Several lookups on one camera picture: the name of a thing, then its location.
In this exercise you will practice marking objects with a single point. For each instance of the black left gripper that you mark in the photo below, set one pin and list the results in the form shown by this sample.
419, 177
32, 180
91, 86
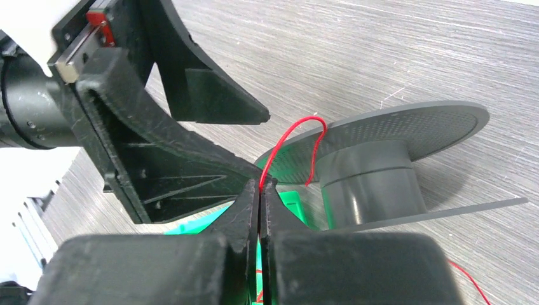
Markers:
159, 170

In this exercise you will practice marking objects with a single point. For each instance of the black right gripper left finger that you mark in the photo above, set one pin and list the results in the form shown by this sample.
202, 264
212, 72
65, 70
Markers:
215, 266

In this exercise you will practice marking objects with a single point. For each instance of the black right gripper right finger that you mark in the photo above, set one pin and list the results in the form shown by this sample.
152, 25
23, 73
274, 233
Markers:
302, 266

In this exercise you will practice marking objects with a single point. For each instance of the black cable spool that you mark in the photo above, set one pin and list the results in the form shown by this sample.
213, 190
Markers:
364, 163

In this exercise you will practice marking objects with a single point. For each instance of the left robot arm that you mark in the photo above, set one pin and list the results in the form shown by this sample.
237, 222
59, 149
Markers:
30, 117

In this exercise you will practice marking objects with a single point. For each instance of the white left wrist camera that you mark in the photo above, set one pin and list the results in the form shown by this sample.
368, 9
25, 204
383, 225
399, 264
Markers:
29, 23

